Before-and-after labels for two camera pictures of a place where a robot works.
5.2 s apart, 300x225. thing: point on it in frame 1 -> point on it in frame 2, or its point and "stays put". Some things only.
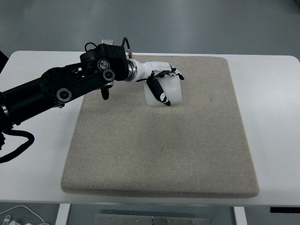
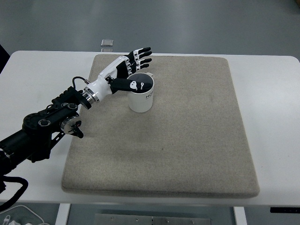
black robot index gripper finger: x=180 y=76 -> x=147 y=48
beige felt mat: x=198 y=147 stays put
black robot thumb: x=157 y=90 -> x=116 y=84
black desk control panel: x=285 y=210 stays put
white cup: x=171 y=86 -> x=141 y=102
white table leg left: x=63 y=214 stays put
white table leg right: x=240 y=216 stays put
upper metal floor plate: x=107 y=41 stays put
